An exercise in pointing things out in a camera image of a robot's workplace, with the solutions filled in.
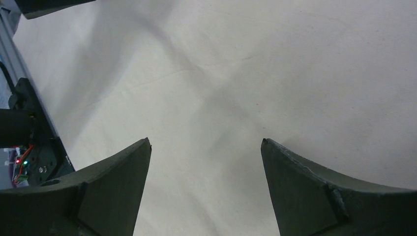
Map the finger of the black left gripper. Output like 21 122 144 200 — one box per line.
15 0 95 19

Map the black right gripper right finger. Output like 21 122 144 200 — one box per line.
261 139 417 236

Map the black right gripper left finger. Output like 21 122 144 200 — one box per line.
0 138 152 236

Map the beige cloth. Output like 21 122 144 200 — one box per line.
14 0 417 236

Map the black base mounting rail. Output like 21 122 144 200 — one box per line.
9 78 75 185

